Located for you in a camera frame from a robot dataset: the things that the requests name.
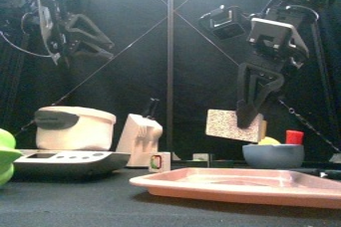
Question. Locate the egg sushi toy speckled block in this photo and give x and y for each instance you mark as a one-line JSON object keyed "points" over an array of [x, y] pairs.
{"points": [[222, 124]]}

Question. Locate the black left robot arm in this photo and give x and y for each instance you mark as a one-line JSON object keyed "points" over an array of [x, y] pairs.
{"points": [[17, 18]]}

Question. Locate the yellow green toy fruit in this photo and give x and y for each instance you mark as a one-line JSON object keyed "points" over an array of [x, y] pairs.
{"points": [[269, 141]]}

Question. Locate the red toy piece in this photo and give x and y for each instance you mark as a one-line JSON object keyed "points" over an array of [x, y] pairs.
{"points": [[294, 137]]}

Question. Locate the blue grey bowl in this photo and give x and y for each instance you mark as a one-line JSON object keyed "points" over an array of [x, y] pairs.
{"points": [[273, 156]]}

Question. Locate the white toy rice cooker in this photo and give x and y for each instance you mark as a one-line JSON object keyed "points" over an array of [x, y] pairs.
{"points": [[75, 128]]}

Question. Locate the pink plastic tray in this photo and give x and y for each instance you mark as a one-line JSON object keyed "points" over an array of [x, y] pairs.
{"points": [[249, 184]]}

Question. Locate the white toy knife block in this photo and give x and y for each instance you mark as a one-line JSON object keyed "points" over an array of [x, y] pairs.
{"points": [[138, 138]]}

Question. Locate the small white cube with picture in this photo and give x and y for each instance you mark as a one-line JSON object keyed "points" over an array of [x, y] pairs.
{"points": [[159, 162]]}

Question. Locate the grey toy kitchen scale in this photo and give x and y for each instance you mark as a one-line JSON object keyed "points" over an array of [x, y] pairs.
{"points": [[67, 161]]}

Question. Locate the green toy vegetable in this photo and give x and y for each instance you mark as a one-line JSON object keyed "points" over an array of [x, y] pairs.
{"points": [[7, 158]]}

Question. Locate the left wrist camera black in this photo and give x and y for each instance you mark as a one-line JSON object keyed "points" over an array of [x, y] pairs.
{"points": [[67, 0]]}

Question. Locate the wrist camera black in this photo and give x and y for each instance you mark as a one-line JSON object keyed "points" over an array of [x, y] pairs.
{"points": [[223, 22], [67, 0]]}

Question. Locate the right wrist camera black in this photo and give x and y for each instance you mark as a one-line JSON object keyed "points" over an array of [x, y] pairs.
{"points": [[223, 22]]}

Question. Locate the vertical metal frame pole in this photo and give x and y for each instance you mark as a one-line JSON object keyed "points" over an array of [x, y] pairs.
{"points": [[170, 55]]}

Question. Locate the small grey bracket block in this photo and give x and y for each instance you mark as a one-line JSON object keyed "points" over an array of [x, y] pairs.
{"points": [[202, 158]]}

